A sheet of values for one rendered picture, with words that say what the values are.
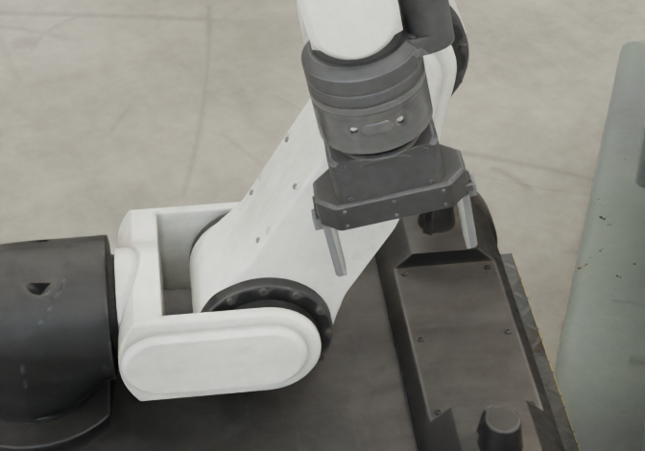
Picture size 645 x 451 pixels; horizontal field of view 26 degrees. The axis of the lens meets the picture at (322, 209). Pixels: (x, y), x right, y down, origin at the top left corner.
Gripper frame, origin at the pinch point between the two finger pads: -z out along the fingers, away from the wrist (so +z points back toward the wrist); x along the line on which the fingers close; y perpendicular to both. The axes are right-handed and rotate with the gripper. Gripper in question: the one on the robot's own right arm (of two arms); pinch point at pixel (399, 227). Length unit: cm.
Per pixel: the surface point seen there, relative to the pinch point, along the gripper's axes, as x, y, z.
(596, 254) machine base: 30, 82, -82
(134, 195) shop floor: -48, 129, -85
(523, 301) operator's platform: 14, 51, -59
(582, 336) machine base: 24, 63, -81
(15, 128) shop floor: -72, 154, -80
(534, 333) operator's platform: 14, 45, -60
